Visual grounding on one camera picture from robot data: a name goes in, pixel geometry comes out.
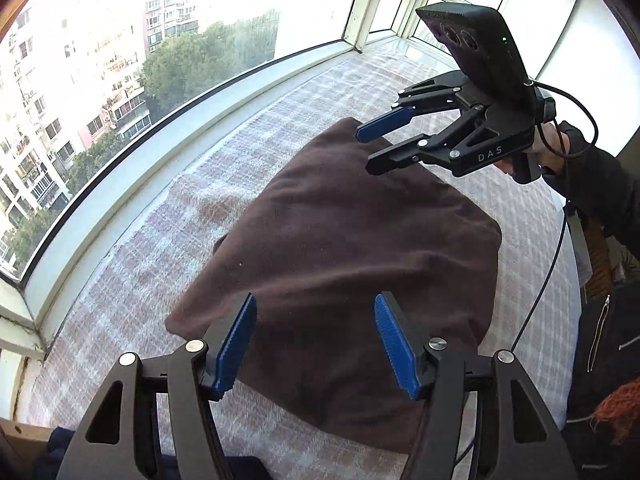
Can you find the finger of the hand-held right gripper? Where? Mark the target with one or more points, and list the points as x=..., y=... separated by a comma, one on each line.
x=380, y=127
x=395, y=157

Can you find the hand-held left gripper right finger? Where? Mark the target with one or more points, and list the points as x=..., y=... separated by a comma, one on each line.
x=397, y=350

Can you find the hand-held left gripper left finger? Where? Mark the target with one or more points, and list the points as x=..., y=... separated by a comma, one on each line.
x=235, y=350

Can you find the brown sweatshirt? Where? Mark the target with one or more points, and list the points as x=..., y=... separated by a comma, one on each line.
x=350, y=235

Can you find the person's right forearm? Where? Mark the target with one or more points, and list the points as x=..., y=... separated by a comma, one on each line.
x=600, y=185

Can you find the person's right hand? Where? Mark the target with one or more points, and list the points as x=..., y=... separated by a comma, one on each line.
x=547, y=147

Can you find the pink checked blanket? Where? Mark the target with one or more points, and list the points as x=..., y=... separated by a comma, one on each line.
x=150, y=270

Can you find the navy blue sweatshirt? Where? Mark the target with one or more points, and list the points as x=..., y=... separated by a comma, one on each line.
x=247, y=470

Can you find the green trees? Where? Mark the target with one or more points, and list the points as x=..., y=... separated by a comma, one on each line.
x=200, y=60

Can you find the large light wooden board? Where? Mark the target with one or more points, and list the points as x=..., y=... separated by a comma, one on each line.
x=25, y=435

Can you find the orange knit cloth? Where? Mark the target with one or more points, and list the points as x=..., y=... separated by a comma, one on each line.
x=622, y=410

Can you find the apartment buildings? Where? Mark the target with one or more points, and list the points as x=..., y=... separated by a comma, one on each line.
x=60, y=110

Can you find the white window frame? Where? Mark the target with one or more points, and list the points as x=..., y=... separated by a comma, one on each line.
x=210, y=110

